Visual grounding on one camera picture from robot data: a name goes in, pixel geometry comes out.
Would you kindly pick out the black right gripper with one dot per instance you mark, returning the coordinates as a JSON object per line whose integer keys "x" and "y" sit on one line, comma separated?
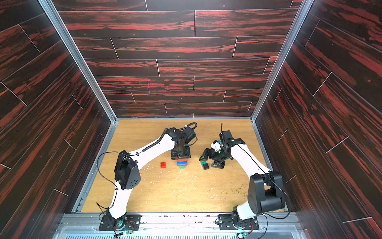
{"x": 213, "y": 157}

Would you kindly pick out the aluminium corner post left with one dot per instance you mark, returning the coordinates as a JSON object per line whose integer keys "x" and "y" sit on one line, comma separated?
{"x": 69, "y": 43}

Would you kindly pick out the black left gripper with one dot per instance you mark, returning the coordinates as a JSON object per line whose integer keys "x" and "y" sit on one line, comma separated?
{"x": 187, "y": 155}

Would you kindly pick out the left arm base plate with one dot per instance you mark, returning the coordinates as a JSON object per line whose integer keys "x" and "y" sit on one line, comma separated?
{"x": 124, "y": 223}

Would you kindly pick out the black square lego brick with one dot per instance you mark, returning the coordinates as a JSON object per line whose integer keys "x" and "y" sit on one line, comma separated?
{"x": 205, "y": 166}

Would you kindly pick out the aluminium corner post right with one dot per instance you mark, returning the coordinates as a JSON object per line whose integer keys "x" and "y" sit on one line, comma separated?
{"x": 289, "y": 40}

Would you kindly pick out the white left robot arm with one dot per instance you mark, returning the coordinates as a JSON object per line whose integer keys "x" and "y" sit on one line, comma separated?
{"x": 127, "y": 175}

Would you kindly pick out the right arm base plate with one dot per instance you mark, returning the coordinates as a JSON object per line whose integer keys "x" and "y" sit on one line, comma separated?
{"x": 230, "y": 222}

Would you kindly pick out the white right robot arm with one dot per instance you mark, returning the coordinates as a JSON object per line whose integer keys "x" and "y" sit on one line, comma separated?
{"x": 265, "y": 192}

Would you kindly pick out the small red square lego brick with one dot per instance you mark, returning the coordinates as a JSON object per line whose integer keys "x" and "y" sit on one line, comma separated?
{"x": 163, "y": 165}

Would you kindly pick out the aluminium front rail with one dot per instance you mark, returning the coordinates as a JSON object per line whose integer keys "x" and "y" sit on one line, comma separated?
{"x": 180, "y": 226}

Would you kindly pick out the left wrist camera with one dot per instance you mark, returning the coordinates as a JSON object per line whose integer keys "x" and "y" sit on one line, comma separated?
{"x": 189, "y": 135}

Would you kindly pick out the aluminium corner post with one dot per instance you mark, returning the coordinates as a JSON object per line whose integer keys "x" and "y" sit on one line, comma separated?
{"x": 289, "y": 40}
{"x": 69, "y": 43}

